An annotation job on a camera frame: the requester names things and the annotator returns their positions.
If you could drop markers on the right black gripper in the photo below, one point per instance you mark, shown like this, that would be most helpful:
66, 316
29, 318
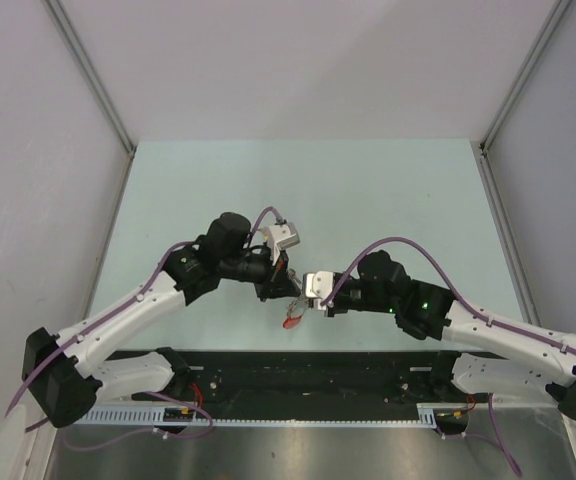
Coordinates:
335, 309

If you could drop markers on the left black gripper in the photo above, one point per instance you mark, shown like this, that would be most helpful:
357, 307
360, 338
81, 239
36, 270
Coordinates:
279, 284

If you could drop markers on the red handled metal key holder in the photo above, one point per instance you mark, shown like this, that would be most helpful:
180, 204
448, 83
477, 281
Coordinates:
295, 312

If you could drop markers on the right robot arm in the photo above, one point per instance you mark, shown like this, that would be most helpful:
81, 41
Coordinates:
543, 358

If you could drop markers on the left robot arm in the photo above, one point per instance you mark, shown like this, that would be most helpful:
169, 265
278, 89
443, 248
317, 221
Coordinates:
70, 371

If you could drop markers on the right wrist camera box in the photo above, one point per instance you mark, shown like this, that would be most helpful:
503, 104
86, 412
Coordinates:
318, 286

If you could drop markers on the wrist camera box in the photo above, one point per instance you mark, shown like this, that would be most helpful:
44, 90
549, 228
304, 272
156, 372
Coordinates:
318, 286
280, 237

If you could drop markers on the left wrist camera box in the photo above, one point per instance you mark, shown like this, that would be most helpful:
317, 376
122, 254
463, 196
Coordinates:
280, 237

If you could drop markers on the white slotted cable duct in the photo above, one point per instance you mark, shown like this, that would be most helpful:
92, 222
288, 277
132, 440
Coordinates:
168, 416

